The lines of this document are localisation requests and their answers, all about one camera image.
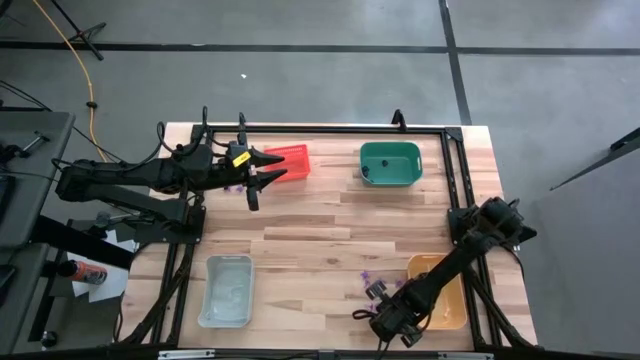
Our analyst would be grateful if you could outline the white plastic bin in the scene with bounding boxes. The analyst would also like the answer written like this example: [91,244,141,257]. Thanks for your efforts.
[198,253,256,330]

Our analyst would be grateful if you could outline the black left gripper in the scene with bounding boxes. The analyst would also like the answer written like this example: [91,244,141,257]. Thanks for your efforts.
[212,141,289,213]

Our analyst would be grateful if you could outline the black floor tripod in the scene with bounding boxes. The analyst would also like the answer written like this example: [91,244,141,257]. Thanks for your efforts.
[48,0,108,62]

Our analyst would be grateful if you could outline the orange can black cap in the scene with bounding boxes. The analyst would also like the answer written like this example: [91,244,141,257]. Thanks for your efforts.
[56,259,109,286]

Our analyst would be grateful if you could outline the gray desk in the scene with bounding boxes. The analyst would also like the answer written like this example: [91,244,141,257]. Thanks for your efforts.
[0,110,76,251]

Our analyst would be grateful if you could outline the long yellow cable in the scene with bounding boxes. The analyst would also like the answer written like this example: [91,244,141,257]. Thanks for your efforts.
[32,0,110,164]

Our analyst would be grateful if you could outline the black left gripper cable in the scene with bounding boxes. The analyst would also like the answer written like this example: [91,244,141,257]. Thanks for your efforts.
[155,121,224,156]

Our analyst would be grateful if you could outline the black aluminium table frame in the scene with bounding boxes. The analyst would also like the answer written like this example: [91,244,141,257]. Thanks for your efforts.
[114,123,539,351]

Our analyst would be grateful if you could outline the yellow plastic bin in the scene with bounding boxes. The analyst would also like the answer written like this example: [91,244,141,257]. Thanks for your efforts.
[405,253,469,332]

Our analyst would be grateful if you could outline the orange plastic basket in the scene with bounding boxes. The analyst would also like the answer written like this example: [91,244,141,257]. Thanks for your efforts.
[263,143,312,183]

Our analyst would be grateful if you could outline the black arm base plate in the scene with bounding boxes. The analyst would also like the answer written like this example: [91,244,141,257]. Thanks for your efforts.
[134,204,207,246]
[447,204,539,247]

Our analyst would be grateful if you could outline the black desk beam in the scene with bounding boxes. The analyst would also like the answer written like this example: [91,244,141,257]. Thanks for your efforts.
[29,214,136,271]

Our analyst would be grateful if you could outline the silver metal bracket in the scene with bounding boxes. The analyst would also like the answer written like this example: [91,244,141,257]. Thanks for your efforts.
[437,351,495,360]
[158,349,216,360]

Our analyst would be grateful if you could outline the black diagonal bar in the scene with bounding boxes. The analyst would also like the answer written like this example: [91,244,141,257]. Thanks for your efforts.
[549,127,640,192]

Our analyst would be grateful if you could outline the white paper sheets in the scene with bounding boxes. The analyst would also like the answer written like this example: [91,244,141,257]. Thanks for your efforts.
[66,228,137,304]

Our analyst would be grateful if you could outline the green plastic bin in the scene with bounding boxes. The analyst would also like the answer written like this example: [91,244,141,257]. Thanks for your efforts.
[359,141,425,188]

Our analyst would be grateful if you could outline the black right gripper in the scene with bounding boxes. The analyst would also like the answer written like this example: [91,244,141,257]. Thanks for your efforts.
[366,278,432,350]

